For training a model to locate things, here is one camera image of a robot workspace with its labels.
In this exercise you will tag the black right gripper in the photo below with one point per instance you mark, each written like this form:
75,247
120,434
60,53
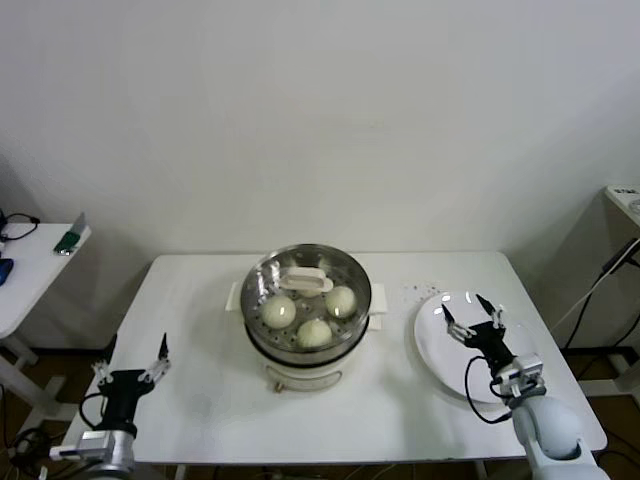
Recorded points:
489,345

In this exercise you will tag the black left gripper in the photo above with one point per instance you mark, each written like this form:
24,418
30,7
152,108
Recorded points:
122,390

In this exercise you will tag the round glass pot lid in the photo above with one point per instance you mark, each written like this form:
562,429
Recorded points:
305,280

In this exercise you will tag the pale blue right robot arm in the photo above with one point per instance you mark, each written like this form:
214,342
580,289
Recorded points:
550,435

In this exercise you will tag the perforated steel steamer basket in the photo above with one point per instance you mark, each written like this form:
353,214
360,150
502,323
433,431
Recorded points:
381,299

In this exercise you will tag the white round plate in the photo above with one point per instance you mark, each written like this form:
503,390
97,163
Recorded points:
435,335

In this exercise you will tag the white side table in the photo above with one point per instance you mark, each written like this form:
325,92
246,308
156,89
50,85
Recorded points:
35,270

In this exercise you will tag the green and silver packet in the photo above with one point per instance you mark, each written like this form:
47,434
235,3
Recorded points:
67,242

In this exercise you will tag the blue object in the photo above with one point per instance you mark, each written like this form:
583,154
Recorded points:
4,272

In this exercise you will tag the white electric pot base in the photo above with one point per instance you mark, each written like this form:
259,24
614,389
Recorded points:
300,375

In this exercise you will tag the white side desk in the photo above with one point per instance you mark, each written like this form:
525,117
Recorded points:
622,200

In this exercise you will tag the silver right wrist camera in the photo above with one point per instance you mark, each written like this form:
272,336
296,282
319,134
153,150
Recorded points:
522,369

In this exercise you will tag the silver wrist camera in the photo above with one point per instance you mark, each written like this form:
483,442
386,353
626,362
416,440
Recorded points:
522,369
87,445

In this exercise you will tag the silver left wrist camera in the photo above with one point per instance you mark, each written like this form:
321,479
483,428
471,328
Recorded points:
87,445

